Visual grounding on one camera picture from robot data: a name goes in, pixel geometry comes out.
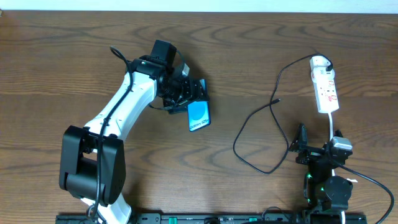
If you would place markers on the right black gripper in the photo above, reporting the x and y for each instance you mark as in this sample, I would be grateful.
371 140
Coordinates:
314 150

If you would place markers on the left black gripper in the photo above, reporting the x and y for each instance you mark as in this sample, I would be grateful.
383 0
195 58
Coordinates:
193 92

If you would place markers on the Samsung Galaxy smartphone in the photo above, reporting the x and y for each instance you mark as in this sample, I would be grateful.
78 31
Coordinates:
198 115

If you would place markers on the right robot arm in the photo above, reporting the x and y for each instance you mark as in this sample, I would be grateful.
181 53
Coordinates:
327 194

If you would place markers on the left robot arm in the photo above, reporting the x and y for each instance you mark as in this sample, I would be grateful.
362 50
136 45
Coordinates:
92 165

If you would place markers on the white USB charger plug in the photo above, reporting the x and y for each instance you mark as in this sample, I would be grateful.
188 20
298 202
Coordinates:
319 61

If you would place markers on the white power strip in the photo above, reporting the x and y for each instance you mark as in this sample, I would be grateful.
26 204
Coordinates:
325 90

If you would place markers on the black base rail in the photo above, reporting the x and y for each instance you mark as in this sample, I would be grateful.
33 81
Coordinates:
155 218

